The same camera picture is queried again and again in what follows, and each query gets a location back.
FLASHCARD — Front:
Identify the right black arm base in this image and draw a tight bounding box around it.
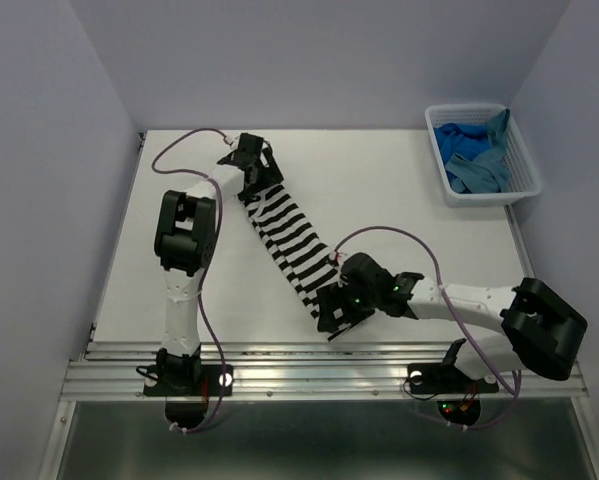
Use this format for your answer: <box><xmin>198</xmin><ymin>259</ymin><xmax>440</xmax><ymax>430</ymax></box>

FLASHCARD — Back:
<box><xmin>402</xmin><ymin>363</ymin><xmax>499</xmax><ymax>427</ymax></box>

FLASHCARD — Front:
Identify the blue tank top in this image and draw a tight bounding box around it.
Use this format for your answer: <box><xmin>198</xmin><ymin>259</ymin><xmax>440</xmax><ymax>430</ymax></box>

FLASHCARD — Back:
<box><xmin>433</xmin><ymin>123</ymin><xmax>490</xmax><ymax>165</ymax></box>

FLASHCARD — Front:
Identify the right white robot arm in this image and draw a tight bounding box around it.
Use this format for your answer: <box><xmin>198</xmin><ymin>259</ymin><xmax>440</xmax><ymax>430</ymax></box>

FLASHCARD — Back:
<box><xmin>317</xmin><ymin>253</ymin><xmax>588</xmax><ymax>394</ymax></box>

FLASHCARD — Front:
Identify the black white striped tank top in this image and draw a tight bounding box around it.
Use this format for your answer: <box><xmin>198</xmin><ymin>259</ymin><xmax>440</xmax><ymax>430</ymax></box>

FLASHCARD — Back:
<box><xmin>236</xmin><ymin>182</ymin><xmax>363</xmax><ymax>344</ymax></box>

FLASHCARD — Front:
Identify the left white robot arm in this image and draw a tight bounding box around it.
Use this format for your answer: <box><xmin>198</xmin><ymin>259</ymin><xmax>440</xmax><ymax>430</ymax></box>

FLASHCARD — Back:
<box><xmin>154</xmin><ymin>133</ymin><xmax>283</xmax><ymax>394</ymax></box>

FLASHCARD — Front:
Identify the white plastic basket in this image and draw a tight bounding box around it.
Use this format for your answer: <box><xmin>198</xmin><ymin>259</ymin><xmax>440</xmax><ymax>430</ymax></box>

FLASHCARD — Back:
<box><xmin>425</xmin><ymin>103</ymin><xmax>542</xmax><ymax>208</ymax></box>

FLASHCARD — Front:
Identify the teal tank top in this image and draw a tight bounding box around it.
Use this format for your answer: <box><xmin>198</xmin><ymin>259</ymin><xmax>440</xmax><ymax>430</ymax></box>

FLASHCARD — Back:
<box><xmin>445</xmin><ymin>109</ymin><xmax>511</xmax><ymax>194</ymax></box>

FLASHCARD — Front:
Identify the aluminium mounting rail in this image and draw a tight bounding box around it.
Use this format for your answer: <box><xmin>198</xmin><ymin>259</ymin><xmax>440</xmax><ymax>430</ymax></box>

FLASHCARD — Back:
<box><xmin>61</xmin><ymin>341</ymin><xmax>593</xmax><ymax>401</ymax></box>

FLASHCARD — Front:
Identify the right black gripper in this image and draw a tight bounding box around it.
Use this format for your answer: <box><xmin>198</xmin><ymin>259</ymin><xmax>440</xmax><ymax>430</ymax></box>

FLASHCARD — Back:
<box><xmin>315</xmin><ymin>280</ymin><xmax>378</xmax><ymax>335</ymax></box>

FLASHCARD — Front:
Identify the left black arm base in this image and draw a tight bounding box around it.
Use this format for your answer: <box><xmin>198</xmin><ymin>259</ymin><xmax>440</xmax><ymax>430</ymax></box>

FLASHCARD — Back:
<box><xmin>135</xmin><ymin>348</ymin><xmax>234</xmax><ymax>434</ymax></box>

